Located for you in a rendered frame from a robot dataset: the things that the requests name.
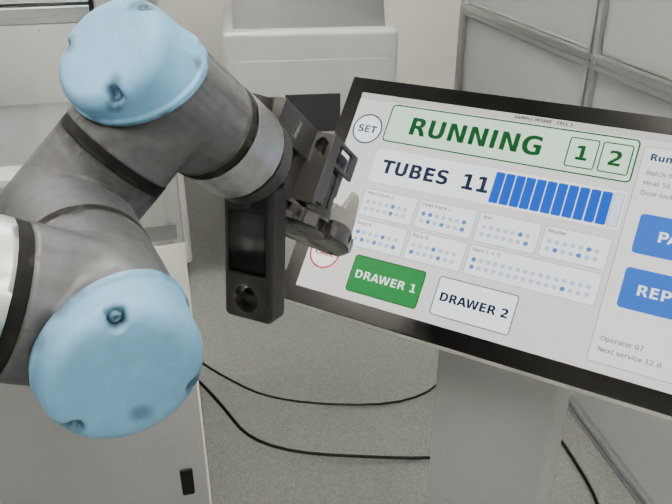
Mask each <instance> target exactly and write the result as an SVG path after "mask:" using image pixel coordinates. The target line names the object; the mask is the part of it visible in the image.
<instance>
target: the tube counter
mask: <svg viewBox="0 0 672 504"><path fill-rule="evenodd" d="M627 194H628V192H623V191H617V190H611V189H606V188H600V187H595V186H589V185H583V184H578V183H572V182H567V181H561V180H555V179H550V178H544V177H539V176H533V175H527V174H522V173H516V172H511V171H505V170H499V169H494V168H488V167H482V166H477V165H471V164H466V163H465V164H464V167H463V170H462V173H461V176H460V180H459V183H458V186H457V189H456V192H455V195H454V198H459V199H464V200H469V201H474V202H479V203H484V204H489V205H494V206H499V207H504V208H509V209H514V210H519V211H523V212H528V213H533V214H538V215H543V216H548V217H553V218H558V219H563V220H568V221H573V222H578V223H583V224H588V225H593V226H598V227H602V228H607V229H612V230H618V226H619V222H620V219H621V215H622V212H623V208H624V205H625V201H626V197H627Z"/></svg>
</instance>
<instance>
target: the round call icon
mask: <svg viewBox="0 0 672 504"><path fill-rule="evenodd" d="M339 258H340V256H339V257H336V256H334V255H329V254H326V253H323V252H321V251H319V250H316V249H314V248H311V247H310V249H309V252H308V255H307V258H306V261H305V264H304V265H307V266H311V267H314V268H318V269H322V270H325V271H329V272H332V273H335V270H336V267H337V264H338V261H339Z"/></svg>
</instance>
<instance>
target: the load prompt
mask: <svg viewBox="0 0 672 504"><path fill-rule="evenodd" d="M381 141H385V142H391V143H397V144H403V145H408V146H414V147H420V148H426V149H432V150H437V151H443V152H449V153H455V154H460V155H466V156H472V157H478V158H484V159H489V160H495V161H501V162H507V163H512V164H518V165H524V166H530V167H536V168H541V169H547V170H553V171H559V172H565V173H570V174H576V175H582V176H588V177H593V178H599V179H605V180H611V181H617V182H622V183H628V184H630V183H631V179H632V176H633V172H634V169H635V165H636V162H637V158H638V154H639V151H640V147H641V144H642V140H640V139H633V138H626V137H619V136H612V135H605V134H599V133H592V132H585V131H578V130H571V129H564V128H557V127H550V126H543V125H537V124H530V123H523V122H516V121H509V120H502V119H495V118H488V117H482V116H475V115H468V114H461V113H454V112H447V111H440V110H433V109H427V108H420V107H413V106H406V105H399V104H393V107H392V110H391V113H390V116H389V119H388V121H387V124H386V127H385V130H384V133H383V136H382V139H381Z"/></svg>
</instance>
